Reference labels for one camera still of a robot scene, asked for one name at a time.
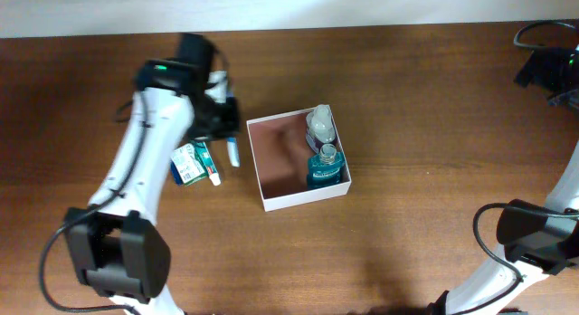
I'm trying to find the blue white toothbrush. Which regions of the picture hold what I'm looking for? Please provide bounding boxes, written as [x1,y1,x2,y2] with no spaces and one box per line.
[226,137,241,167]

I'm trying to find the clear sanitizer bottle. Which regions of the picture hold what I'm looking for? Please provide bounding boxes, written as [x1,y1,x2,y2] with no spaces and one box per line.
[306,104,337,154]

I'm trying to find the blue mouthwash bottle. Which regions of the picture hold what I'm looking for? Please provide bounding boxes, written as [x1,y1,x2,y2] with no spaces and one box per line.
[306,144,346,189]

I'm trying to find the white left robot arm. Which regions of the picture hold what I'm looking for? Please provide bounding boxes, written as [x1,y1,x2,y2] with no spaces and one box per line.
[57,33,240,314]

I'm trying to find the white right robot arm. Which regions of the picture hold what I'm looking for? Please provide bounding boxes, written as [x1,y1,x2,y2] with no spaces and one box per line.
[426,154,578,314]

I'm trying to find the green toothpaste tube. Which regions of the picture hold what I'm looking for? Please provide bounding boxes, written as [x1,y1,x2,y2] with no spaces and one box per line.
[193,141,222,186]

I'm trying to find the white green soap packet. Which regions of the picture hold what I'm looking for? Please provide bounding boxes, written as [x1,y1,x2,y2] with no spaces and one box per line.
[171,143,208,186]

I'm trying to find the white pink open box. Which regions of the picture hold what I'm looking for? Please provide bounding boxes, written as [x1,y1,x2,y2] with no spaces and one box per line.
[246,108,352,212]

